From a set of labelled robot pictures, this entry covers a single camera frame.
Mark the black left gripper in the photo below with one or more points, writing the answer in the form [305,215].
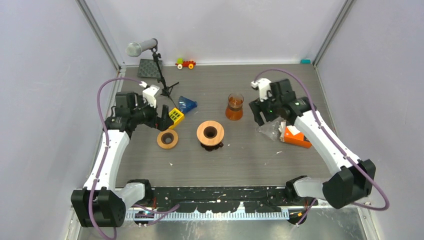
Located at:
[162,124]

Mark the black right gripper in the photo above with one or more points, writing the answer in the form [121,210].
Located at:
[256,106]

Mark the clear glass dripper cone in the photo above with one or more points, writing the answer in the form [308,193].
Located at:
[271,130]

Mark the orange coffee filter box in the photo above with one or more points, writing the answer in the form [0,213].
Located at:
[289,134]

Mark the dark brown dripper cup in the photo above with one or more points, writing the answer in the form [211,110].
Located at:
[210,148]

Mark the large wooden ring holder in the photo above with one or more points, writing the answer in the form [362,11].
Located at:
[210,133]

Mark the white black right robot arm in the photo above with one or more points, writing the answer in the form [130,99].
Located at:
[350,178]

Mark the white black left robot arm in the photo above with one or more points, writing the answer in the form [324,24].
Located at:
[98,203]

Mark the blue glass dripper cone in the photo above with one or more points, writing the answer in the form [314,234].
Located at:
[185,105]

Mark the yellow green toy brick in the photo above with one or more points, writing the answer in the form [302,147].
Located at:
[176,116]

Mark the amber glass carafe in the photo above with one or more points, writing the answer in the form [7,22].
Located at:
[234,109]

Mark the toy brick car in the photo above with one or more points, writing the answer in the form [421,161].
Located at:
[181,63]

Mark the teal block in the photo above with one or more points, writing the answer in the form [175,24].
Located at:
[305,61]

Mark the grey microphone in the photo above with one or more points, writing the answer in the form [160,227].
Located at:
[135,49]

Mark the small wooden ring holder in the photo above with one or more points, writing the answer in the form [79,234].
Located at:
[167,139]

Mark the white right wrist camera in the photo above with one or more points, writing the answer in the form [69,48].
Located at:
[262,85]

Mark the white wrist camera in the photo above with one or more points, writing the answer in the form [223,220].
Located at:
[262,85]
[149,94]

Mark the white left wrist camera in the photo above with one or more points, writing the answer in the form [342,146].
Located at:
[149,94]

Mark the grey studded base plate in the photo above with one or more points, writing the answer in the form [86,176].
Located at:
[148,69]

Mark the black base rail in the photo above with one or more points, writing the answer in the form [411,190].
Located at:
[254,199]

